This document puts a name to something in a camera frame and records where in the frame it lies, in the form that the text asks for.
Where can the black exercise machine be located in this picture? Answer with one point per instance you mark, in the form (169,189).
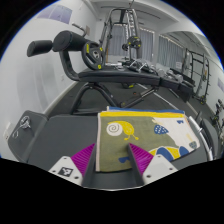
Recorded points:
(218,115)

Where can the black seat pad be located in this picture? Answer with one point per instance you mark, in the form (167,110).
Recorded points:
(212,133)

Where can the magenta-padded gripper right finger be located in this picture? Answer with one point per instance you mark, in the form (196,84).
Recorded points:
(142,159)

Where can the black bench with leg rollers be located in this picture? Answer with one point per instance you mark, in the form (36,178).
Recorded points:
(120,76)

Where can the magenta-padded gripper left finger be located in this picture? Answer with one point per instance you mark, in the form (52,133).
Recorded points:
(83,160)

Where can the white wall socket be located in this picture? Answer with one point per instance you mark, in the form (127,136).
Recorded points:
(6,131)

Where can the grey window curtain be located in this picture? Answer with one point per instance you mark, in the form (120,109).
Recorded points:
(146,43)
(168,51)

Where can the group of dumbbells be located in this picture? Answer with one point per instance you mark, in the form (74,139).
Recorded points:
(166,74)

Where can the black upright panel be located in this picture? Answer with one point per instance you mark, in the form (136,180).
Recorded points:
(186,91)

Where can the black power rack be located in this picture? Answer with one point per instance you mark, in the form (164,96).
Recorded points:
(204,76)

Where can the small purple wall poster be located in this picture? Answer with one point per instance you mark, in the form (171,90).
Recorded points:
(220,85)

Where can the colourful patterned towel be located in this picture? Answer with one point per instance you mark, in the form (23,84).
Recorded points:
(143,130)

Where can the small black yellow weight plate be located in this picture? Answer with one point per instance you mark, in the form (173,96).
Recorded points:
(135,41)

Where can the small brown wall board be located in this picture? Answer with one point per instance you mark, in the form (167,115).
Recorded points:
(87,30)

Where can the black padded flat bench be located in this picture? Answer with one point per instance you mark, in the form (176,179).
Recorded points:
(66,136)

